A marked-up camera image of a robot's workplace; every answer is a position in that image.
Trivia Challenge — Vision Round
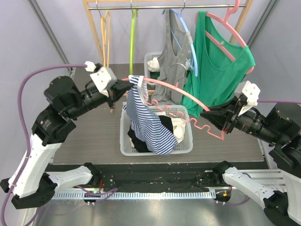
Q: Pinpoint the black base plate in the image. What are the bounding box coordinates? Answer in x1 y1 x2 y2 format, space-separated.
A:
44 162 271 193

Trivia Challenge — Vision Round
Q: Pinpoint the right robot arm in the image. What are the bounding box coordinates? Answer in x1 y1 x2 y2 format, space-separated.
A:
200 95 301 226

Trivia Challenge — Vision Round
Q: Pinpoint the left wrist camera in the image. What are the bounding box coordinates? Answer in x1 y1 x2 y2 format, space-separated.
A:
85 61 117 97

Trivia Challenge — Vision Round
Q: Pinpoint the green tank top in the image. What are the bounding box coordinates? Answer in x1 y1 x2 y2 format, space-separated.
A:
183 11 255 107

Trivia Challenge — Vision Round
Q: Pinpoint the grey tank top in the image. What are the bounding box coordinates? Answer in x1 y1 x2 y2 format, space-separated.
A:
158 9 192 89

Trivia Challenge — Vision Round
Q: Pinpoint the white slotted cable duct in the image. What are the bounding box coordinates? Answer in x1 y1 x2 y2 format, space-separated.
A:
53 190 216 200

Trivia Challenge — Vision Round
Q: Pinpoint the blue plastic hanger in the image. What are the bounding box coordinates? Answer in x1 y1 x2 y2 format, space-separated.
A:
171 8 198 77

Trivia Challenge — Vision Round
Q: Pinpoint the blue white striped tank top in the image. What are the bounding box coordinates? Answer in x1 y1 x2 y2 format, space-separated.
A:
123 75 178 155

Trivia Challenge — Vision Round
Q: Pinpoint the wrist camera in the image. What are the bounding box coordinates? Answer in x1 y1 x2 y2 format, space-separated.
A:
85 61 117 97
235 81 261 116

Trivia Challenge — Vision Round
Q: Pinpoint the white plastic laundry basket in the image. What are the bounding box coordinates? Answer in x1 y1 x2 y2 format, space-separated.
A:
119 105 193 156

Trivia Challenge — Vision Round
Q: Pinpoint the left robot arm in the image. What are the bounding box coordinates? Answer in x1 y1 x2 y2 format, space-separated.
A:
11 76 133 210

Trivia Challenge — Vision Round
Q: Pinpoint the wooden clothes rack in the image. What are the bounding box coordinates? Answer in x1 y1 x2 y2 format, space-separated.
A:
82 0 253 62

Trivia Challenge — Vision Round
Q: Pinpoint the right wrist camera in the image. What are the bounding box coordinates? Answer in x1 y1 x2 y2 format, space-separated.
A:
235 81 261 116

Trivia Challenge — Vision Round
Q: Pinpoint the yellow plastic hanger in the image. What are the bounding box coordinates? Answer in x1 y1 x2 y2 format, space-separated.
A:
101 10 111 67

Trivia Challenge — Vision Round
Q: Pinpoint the pink hanger under green top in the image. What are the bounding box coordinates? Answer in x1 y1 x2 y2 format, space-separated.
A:
194 0 256 75

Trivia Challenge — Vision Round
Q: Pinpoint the lime green hanger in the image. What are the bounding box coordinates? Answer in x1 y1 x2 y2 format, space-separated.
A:
129 9 138 75

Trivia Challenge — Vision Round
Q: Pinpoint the white cloth in back basket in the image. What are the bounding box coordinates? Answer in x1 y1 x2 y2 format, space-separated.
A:
147 57 191 73

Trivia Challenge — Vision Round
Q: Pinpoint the pink hanger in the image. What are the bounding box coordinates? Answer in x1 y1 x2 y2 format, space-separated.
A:
122 63 226 141
194 0 256 75

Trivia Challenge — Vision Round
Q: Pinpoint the black tank top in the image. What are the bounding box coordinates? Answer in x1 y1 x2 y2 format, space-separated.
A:
127 115 174 153

